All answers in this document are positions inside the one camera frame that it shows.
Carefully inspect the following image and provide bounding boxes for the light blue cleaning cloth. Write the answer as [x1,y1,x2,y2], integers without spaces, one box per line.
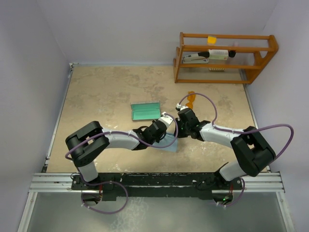
[158,133,178,152]

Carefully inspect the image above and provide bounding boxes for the grey-brown glasses case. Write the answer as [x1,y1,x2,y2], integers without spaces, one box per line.
[130,101,161,121]

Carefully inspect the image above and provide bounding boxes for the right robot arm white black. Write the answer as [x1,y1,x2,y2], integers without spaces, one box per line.
[177,107,276,189]

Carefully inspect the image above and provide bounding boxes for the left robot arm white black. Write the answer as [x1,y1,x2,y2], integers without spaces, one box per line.
[65,118,171,189]

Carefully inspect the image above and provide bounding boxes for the orange sunglasses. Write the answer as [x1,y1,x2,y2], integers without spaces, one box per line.
[185,91,196,109]

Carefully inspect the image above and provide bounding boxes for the staples strip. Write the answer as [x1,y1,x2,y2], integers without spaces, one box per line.
[209,68,225,72]

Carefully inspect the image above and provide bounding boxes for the wooden shelf rack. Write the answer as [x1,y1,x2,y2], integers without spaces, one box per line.
[173,32,279,84]

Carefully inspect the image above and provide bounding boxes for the white stapler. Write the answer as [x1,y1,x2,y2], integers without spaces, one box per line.
[182,52,210,64]

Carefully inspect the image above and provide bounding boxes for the white red box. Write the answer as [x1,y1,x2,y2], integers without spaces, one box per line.
[209,49,229,60]

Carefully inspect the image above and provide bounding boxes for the black round knob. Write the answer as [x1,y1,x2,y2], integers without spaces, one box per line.
[228,50,236,58]

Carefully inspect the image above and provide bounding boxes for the yellow sticky note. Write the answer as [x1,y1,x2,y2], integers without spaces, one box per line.
[207,35,217,45]

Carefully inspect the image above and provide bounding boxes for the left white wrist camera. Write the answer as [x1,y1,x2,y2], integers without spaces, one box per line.
[158,112,174,128]

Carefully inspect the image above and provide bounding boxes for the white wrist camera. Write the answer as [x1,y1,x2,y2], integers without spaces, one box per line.
[158,112,174,128]
[176,103,188,111]

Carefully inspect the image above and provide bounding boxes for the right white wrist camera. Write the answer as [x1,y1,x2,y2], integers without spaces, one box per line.
[176,103,188,111]

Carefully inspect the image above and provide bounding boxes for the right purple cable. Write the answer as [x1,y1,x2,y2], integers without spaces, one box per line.
[176,92,295,209]

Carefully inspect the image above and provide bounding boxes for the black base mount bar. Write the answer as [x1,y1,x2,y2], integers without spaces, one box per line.
[70,172,244,202]

